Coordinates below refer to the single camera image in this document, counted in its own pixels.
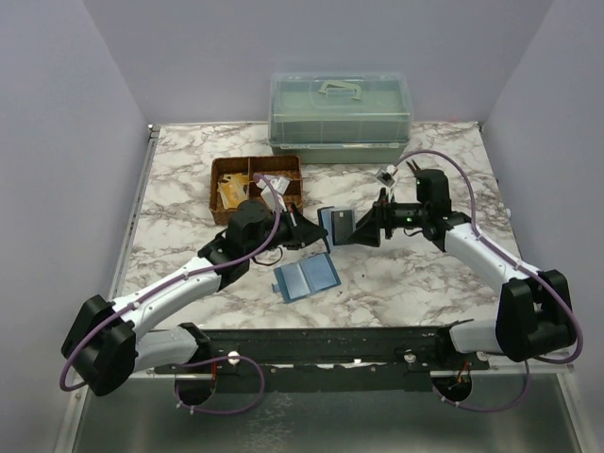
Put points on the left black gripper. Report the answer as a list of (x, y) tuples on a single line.
[(302, 230)]

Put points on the black leather card holder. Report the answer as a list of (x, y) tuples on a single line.
[(324, 218)]

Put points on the dark credit card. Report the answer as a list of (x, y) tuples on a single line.
[(342, 224)]

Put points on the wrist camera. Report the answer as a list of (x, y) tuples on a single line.
[(272, 190), (387, 177)]

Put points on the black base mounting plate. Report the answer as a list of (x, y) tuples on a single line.
[(309, 360)]

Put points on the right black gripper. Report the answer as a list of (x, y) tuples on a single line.
[(368, 228)]

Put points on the blue plastic card sleeve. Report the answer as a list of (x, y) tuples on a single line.
[(305, 277)]

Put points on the yellow handled pliers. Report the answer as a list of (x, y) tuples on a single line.
[(414, 167)]

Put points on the brown wicker divided tray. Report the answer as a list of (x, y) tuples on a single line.
[(288, 166)]

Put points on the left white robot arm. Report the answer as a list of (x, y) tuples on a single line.
[(110, 340)]

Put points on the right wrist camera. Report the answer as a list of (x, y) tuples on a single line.
[(387, 177)]

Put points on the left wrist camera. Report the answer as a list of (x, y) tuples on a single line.
[(272, 190)]

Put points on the green clear-lid storage box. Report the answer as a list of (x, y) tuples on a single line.
[(333, 118)]

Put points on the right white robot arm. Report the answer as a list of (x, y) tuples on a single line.
[(533, 307)]

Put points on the gold cards in tray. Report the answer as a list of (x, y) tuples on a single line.
[(233, 190)]

